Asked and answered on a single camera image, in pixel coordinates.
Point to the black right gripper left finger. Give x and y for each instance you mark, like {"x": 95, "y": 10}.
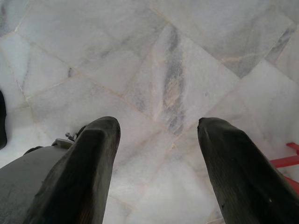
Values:
{"x": 84, "y": 168}

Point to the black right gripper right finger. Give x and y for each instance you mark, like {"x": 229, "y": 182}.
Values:
{"x": 243, "y": 182}

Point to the grey robot left leg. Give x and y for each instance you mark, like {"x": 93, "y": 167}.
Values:
{"x": 2, "y": 121}

